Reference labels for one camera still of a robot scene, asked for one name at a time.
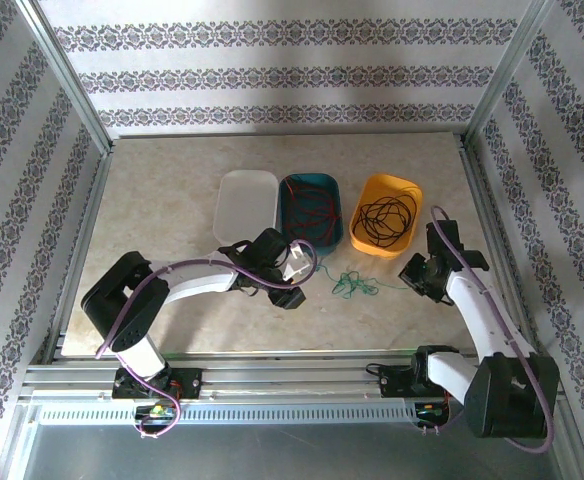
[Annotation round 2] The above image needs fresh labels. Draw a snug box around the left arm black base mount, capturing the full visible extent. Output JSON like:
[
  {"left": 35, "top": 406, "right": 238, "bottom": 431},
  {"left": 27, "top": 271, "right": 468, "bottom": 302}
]
[{"left": 111, "top": 367, "right": 204, "bottom": 401}]

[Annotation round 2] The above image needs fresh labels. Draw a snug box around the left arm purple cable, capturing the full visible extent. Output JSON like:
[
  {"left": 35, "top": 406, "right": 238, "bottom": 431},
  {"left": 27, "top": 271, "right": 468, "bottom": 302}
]
[{"left": 94, "top": 239, "right": 319, "bottom": 442}]

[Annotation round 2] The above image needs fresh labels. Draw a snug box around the right aluminium frame post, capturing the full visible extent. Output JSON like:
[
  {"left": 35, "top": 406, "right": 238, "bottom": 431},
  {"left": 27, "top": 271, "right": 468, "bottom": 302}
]
[{"left": 464, "top": 0, "right": 561, "bottom": 149}]

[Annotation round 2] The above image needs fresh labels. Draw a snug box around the teal plastic bin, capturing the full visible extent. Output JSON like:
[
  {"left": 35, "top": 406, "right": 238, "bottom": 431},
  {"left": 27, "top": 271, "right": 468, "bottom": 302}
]
[{"left": 277, "top": 172, "right": 344, "bottom": 255}]

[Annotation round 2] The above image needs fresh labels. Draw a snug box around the thin black cable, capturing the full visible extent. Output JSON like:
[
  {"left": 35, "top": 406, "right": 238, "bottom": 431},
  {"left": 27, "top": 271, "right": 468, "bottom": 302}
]
[{"left": 353, "top": 186, "right": 422, "bottom": 250}]

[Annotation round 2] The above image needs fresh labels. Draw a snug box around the thin green cable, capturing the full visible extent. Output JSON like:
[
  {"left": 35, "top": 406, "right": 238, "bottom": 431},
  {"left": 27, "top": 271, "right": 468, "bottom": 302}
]
[{"left": 318, "top": 263, "right": 399, "bottom": 302}]

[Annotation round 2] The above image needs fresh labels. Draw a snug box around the aluminium mounting rail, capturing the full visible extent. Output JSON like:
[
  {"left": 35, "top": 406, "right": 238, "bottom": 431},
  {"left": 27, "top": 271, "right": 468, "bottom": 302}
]
[{"left": 19, "top": 349, "right": 559, "bottom": 402}]

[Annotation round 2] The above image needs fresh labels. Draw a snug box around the thin red cable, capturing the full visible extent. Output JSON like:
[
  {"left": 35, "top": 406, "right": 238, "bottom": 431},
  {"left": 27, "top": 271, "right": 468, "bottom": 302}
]
[{"left": 283, "top": 174, "right": 344, "bottom": 245}]

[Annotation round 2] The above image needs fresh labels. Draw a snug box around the aluminium side rail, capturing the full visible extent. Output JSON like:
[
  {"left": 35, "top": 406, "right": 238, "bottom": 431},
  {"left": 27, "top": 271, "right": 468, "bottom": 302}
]
[
  {"left": 457, "top": 133, "right": 556, "bottom": 361},
  {"left": 40, "top": 142, "right": 117, "bottom": 364}
]

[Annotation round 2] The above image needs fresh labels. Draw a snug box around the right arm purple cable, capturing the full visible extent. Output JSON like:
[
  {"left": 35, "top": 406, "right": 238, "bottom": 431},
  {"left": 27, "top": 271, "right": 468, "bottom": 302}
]
[{"left": 419, "top": 203, "right": 557, "bottom": 455}]

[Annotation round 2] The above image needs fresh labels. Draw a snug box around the white plastic bin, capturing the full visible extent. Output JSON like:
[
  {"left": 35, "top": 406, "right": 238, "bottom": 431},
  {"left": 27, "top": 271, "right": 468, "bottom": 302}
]
[{"left": 212, "top": 169, "right": 280, "bottom": 249}]

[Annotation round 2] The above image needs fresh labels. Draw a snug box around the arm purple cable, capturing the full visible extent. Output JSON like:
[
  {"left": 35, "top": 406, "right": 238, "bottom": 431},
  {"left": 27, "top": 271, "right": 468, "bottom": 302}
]
[
  {"left": 94, "top": 239, "right": 319, "bottom": 442},
  {"left": 419, "top": 203, "right": 557, "bottom": 455}
]

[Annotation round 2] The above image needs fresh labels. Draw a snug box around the aluminium frame post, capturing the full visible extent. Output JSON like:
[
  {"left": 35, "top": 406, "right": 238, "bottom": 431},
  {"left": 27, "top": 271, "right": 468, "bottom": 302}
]
[
  {"left": 14, "top": 0, "right": 115, "bottom": 154},
  {"left": 464, "top": 0, "right": 561, "bottom": 149}
]

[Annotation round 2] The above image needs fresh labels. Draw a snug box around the left controller board with wires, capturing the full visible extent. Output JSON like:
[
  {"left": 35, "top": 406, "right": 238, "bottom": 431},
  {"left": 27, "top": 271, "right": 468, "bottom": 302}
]
[{"left": 134, "top": 403, "right": 179, "bottom": 422}]

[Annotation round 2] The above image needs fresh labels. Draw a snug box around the grey metal sheet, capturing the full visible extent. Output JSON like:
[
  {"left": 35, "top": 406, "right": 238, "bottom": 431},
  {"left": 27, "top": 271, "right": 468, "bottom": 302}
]
[{"left": 9, "top": 402, "right": 573, "bottom": 480}]

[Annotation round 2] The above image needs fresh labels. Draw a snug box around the controller board with wires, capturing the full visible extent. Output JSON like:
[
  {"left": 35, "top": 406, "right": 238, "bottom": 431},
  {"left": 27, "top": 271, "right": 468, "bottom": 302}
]
[
  {"left": 415, "top": 401, "right": 452, "bottom": 430},
  {"left": 134, "top": 403, "right": 179, "bottom": 422}
]

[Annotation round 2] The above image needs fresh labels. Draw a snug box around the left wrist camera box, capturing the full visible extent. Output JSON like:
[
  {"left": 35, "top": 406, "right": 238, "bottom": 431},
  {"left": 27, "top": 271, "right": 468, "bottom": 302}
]
[{"left": 281, "top": 239, "right": 317, "bottom": 282}]

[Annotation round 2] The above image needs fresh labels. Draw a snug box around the orange plastic bin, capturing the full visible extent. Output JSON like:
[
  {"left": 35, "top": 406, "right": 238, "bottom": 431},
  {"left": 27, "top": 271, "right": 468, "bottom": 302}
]
[{"left": 348, "top": 172, "right": 425, "bottom": 262}]

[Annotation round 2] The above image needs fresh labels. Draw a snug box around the right controller board with wires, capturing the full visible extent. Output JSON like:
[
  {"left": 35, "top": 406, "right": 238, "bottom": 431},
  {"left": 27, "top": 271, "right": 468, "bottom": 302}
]
[{"left": 415, "top": 401, "right": 452, "bottom": 430}]

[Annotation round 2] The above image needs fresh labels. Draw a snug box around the right aluminium side rail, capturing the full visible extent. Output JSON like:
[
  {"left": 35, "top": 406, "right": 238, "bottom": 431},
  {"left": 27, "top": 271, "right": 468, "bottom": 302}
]
[{"left": 457, "top": 133, "right": 556, "bottom": 361}]

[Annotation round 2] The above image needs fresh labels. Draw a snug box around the left aluminium side rail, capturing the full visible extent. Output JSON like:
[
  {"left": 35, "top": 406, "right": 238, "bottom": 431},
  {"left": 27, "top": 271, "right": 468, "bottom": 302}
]
[{"left": 40, "top": 142, "right": 117, "bottom": 364}]

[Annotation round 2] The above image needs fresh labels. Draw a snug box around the left aluminium frame post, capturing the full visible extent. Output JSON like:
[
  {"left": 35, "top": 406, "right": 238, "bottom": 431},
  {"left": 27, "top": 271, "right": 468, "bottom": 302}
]
[{"left": 14, "top": 0, "right": 115, "bottom": 154}]

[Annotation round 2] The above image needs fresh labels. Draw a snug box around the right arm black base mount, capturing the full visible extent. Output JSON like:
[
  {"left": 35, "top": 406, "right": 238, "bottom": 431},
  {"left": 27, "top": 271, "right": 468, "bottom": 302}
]
[{"left": 366, "top": 362, "right": 468, "bottom": 400}]

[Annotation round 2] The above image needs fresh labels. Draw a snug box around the slotted grey cable duct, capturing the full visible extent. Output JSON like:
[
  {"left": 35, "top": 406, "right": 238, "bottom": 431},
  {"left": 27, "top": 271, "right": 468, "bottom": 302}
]
[{"left": 36, "top": 398, "right": 424, "bottom": 427}]

